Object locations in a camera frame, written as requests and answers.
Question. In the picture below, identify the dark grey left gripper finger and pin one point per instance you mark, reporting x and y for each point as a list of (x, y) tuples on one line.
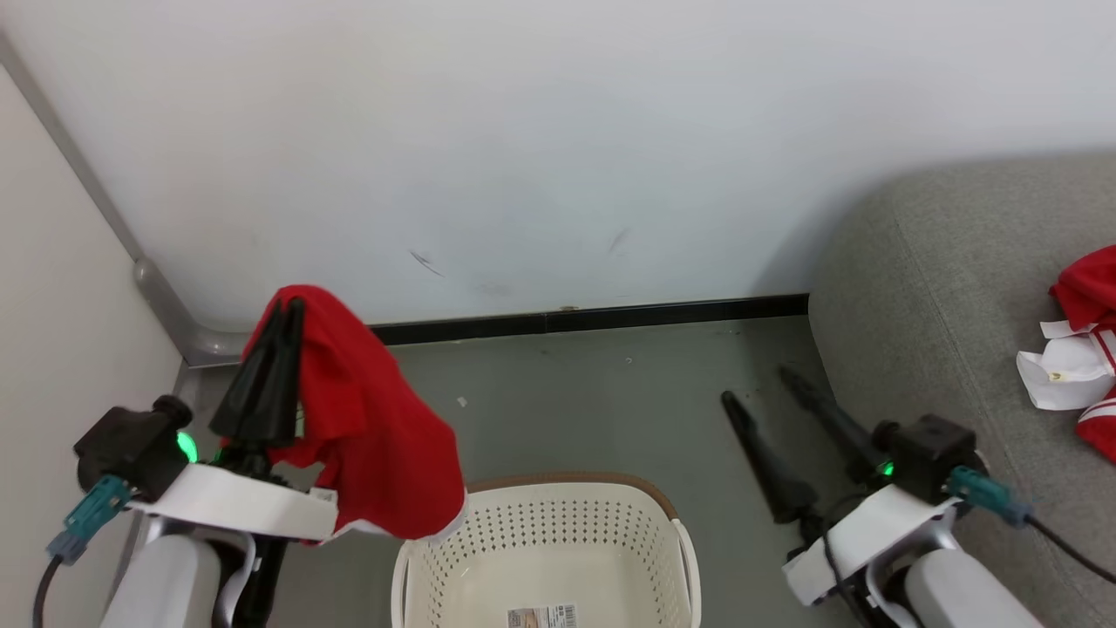
[(288, 392), (253, 392)]

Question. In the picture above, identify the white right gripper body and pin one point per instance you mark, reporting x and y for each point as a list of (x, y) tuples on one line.
[(872, 532)]

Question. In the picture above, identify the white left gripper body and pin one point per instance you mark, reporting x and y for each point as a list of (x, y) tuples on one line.
[(235, 501)]

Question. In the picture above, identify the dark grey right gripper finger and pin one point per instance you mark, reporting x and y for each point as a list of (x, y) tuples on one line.
[(828, 414), (772, 471)]

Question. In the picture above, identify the plain red white-trimmed garment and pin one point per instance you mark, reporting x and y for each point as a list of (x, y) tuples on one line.
[(375, 436)]

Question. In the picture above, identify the red jersey with number print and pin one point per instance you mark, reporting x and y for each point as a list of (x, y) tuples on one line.
[(1090, 288)]

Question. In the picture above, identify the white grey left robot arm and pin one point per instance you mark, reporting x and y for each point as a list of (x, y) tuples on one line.
[(166, 584)]

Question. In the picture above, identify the beige perforated laundry basket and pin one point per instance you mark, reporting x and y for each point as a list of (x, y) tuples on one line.
[(540, 541)]

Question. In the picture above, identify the grey fabric sofa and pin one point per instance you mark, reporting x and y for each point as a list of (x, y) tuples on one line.
[(942, 305)]

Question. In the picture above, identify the black baseboard strip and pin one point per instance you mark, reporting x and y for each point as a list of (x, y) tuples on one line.
[(610, 316)]

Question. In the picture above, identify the barcode sticker label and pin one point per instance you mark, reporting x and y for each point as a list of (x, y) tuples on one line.
[(542, 617)]

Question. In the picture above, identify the grey corner trim rail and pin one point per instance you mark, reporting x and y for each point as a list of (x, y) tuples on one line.
[(200, 340)]

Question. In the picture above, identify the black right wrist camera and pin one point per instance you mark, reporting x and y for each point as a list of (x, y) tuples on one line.
[(928, 453)]

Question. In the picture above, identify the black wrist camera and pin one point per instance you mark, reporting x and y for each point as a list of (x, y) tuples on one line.
[(928, 453), (131, 445)]

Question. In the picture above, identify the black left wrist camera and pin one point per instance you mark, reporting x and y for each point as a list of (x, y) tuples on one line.
[(131, 445)]

